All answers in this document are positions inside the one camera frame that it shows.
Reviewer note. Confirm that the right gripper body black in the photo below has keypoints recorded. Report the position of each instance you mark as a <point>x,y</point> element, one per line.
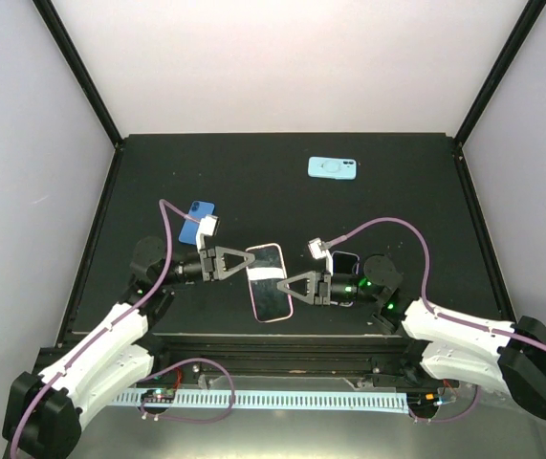
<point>323,295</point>

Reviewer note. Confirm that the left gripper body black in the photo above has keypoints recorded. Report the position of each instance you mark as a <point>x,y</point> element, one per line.
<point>207,262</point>

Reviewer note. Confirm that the lavender phone case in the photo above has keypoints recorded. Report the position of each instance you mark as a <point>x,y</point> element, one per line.
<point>345,278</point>

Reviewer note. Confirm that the blue phone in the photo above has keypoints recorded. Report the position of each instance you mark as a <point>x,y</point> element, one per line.
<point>197,211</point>

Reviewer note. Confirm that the light blue phone case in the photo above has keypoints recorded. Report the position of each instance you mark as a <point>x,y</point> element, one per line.
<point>332,168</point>

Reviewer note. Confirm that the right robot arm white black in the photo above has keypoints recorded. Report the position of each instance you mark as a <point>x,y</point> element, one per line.
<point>497,355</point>

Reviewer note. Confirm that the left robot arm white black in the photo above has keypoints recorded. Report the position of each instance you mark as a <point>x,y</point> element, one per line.
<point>47,411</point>

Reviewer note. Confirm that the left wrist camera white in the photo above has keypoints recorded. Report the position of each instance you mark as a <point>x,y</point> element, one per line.
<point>207,227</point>

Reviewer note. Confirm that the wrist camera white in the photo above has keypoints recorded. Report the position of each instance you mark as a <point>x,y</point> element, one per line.
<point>207,227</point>
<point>320,250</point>

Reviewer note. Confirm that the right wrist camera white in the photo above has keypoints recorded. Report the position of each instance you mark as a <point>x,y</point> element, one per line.
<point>320,250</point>

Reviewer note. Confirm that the white slotted cable duct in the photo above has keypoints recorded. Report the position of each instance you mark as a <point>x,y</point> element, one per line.
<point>384,402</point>

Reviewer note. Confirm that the left black frame post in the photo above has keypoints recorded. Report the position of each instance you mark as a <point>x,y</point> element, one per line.
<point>52,20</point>

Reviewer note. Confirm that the black frame post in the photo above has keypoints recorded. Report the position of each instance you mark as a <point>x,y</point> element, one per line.
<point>517,37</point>
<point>52,20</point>

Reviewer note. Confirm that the right black frame post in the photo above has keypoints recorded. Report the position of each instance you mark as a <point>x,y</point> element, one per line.
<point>517,37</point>

